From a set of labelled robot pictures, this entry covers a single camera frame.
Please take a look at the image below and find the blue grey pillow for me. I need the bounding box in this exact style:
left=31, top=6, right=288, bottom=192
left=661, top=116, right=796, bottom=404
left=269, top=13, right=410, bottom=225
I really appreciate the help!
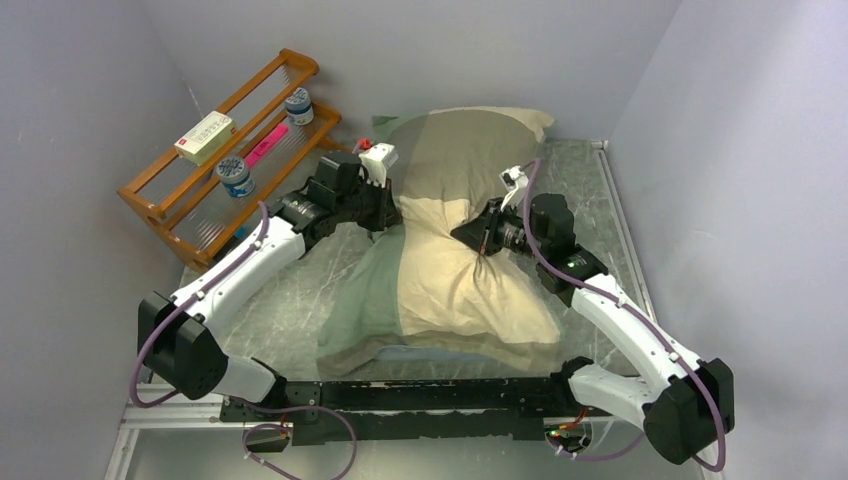
left=374, top=345, right=492, bottom=362

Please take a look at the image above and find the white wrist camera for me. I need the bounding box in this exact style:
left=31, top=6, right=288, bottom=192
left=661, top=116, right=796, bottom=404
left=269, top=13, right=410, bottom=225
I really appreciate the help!
left=358, top=143, right=399, bottom=188
left=499, top=166, right=529, bottom=212

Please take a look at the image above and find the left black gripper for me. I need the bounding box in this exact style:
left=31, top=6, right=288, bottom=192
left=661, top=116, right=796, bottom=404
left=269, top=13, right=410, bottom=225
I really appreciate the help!
left=333, top=172, right=401, bottom=231

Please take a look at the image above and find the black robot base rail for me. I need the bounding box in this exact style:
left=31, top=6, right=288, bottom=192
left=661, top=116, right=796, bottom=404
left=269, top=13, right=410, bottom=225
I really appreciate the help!
left=220, top=377, right=593, bottom=446

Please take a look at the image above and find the wooden tiered shelf rack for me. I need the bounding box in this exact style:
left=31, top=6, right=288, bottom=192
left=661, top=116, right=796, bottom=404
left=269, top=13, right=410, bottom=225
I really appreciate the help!
left=117, top=49, right=342, bottom=272

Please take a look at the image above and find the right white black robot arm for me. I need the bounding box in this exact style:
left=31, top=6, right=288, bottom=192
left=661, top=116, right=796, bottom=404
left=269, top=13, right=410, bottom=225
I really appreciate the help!
left=451, top=194, right=735, bottom=471

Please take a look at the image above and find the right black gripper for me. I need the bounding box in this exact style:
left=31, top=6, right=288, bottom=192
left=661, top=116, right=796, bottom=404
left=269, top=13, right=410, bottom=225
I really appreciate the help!
left=450, top=197, right=547, bottom=262

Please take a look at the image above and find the patchwork green beige pillowcase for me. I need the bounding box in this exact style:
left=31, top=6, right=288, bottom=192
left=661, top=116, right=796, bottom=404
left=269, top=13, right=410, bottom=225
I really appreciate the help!
left=316, top=106, right=565, bottom=378

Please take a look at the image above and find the far blue white jar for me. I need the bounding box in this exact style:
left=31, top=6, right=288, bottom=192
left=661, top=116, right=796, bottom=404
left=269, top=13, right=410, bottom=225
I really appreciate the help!
left=283, top=87, right=314, bottom=126

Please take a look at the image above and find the near blue white jar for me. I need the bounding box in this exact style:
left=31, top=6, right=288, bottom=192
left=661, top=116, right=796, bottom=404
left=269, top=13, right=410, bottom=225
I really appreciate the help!
left=215, top=156, right=255, bottom=198

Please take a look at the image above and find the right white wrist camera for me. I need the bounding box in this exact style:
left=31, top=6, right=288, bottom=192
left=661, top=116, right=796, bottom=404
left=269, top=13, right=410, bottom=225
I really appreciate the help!
left=499, top=166, right=529, bottom=212

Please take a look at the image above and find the white cardboard box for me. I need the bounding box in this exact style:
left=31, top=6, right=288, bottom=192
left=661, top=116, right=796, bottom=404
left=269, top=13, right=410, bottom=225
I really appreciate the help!
left=174, top=111, right=238, bottom=166

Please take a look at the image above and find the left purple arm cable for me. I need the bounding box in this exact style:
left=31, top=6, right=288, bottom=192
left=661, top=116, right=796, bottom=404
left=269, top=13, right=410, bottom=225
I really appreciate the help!
left=128, top=199, right=272, bottom=409

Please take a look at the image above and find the blue white jar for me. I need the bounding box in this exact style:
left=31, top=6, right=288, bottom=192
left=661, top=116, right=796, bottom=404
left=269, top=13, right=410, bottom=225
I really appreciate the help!
left=215, top=156, right=255, bottom=198
left=283, top=87, right=314, bottom=126

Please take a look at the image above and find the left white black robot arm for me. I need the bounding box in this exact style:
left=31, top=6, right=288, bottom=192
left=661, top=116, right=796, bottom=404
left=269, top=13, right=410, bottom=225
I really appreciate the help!
left=135, top=143, right=401, bottom=420

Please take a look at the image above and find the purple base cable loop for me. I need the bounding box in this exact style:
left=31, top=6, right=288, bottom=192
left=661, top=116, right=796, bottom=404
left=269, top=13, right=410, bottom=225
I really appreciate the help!
left=241, top=405, right=359, bottom=480

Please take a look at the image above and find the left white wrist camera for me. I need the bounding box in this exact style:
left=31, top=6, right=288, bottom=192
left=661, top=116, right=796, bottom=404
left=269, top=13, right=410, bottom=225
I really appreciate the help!
left=358, top=143, right=399, bottom=188

